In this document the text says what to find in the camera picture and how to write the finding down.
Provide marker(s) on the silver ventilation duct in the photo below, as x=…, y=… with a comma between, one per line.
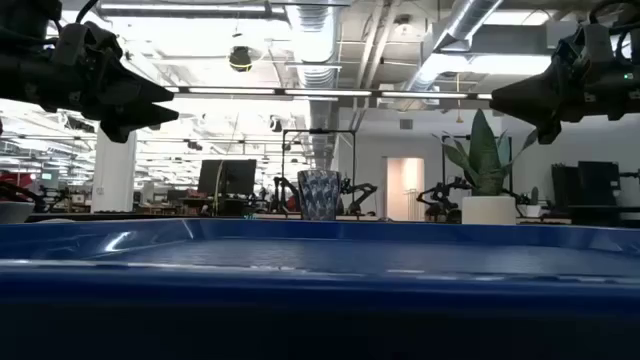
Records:
x=320, y=50

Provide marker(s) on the black computer monitor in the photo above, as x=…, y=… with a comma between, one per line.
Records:
x=227, y=176

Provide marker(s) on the black office monitors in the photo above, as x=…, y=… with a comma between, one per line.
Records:
x=590, y=182

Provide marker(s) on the black aluminium table frame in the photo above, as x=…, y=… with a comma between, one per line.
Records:
x=100, y=217

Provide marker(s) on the blue plastic tray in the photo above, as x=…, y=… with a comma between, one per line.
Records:
x=320, y=290

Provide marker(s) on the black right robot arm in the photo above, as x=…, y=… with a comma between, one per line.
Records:
x=625, y=12

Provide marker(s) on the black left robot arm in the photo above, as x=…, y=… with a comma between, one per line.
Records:
x=25, y=12

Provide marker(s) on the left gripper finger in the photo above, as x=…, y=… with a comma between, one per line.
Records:
x=140, y=117
x=145, y=92

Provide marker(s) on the plant in white pot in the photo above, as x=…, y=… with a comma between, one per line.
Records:
x=487, y=175

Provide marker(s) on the background black robot arm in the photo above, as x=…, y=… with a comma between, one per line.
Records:
x=362, y=192
x=440, y=195

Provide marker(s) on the small cactus in pot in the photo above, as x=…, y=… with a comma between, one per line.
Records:
x=532, y=202

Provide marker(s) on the white square pillar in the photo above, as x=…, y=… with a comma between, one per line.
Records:
x=114, y=170

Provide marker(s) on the long ceiling light bar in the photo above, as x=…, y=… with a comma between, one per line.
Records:
x=325, y=92

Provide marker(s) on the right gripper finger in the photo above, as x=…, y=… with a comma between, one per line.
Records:
x=525, y=100
x=550, y=130

